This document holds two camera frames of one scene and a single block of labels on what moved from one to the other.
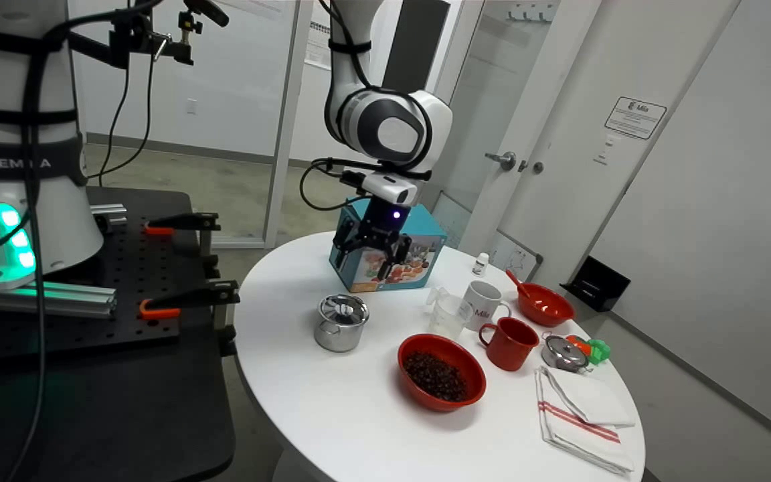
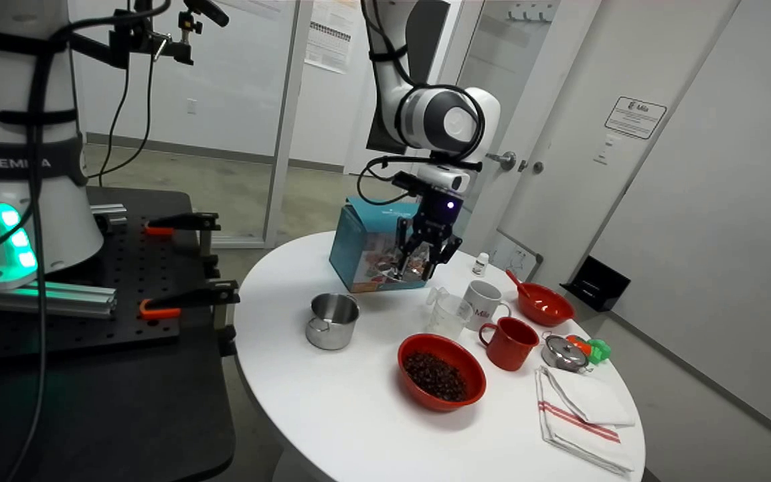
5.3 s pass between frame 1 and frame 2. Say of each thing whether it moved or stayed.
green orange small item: stayed
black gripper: moved
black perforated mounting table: stayed
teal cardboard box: stayed
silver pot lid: moved
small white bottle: stayed
